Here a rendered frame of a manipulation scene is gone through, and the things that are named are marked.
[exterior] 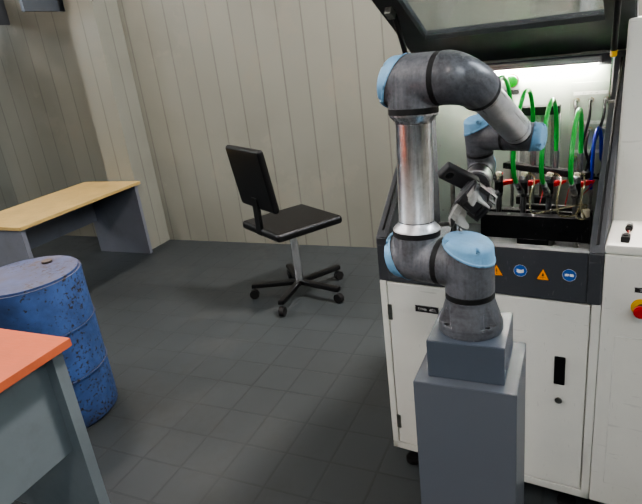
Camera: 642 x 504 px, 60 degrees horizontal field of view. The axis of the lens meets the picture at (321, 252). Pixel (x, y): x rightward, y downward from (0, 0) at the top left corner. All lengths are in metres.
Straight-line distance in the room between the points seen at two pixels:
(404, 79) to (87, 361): 2.11
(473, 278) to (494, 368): 0.22
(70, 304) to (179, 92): 2.68
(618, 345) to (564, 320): 0.16
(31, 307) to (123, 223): 2.70
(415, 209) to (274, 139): 3.34
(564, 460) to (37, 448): 1.74
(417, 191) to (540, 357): 0.81
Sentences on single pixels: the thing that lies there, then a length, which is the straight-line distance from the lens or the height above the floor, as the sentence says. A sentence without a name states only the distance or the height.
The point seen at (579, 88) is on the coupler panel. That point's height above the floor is 1.34.
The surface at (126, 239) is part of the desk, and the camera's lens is 5.37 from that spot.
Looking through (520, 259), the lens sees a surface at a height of 0.91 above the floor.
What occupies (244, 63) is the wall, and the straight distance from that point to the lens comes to 4.65.
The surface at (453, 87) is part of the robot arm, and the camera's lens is 1.25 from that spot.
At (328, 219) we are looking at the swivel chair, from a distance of 3.54.
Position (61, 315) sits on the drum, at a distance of 2.77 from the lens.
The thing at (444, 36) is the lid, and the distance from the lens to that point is 2.13.
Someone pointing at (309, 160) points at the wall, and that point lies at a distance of 4.51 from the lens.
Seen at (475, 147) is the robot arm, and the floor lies 1.27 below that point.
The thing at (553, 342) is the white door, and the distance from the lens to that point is 1.89.
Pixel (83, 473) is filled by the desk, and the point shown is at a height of 0.26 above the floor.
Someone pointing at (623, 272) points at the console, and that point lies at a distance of 1.76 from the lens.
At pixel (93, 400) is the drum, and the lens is 2.98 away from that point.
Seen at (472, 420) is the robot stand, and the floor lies 0.71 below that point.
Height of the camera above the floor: 1.59
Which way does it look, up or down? 20 degrees down
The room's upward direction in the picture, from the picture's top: 7 degrees counter-clockwise
